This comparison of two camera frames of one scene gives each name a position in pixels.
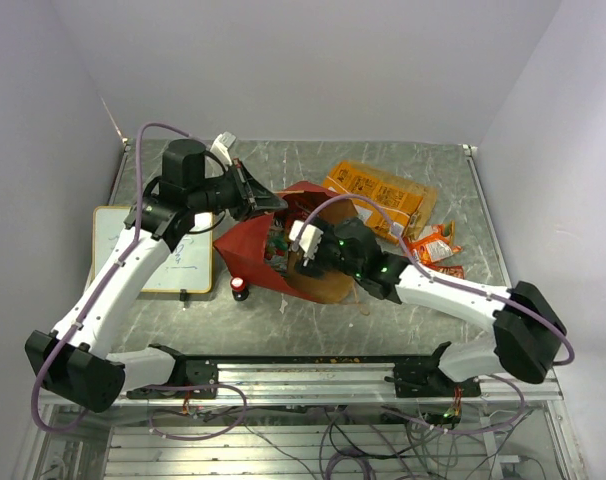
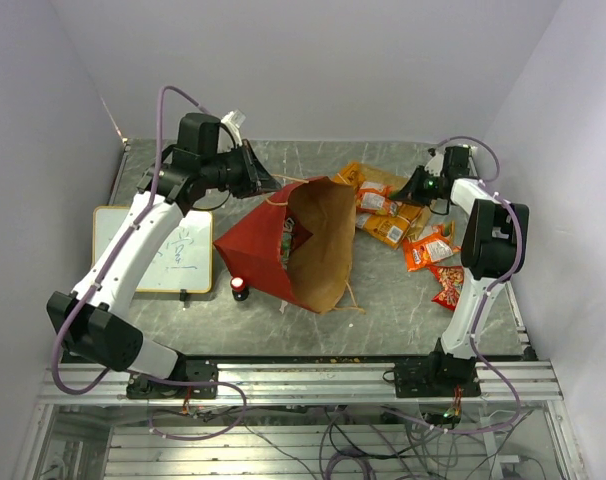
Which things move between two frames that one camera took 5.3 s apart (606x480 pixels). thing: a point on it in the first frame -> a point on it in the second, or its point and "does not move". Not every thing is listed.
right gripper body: x=328 y=257 -> x=430 y=189
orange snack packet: x=433 y=242 does not move
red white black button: x=239 y=290 does not move
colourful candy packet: x=275 y=254 -> x=374 y=197
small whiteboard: x=187 y=269 does not move
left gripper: x=251 y=194 -> x=257 y=177
